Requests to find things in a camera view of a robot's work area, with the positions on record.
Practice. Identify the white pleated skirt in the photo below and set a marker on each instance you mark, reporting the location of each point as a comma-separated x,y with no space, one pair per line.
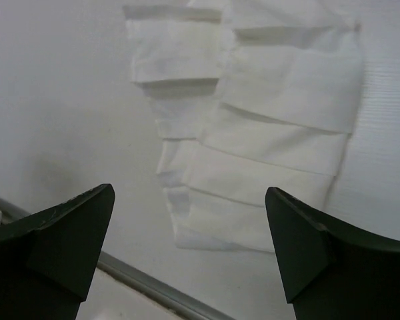
245,95

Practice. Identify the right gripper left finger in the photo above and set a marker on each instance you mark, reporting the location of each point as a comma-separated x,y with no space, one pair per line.
48,259

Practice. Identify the aluminium table edge rail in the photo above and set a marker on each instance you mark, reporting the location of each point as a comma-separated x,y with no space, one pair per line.
173,300

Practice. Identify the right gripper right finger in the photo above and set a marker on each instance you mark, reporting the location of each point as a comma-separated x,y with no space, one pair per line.
331,269

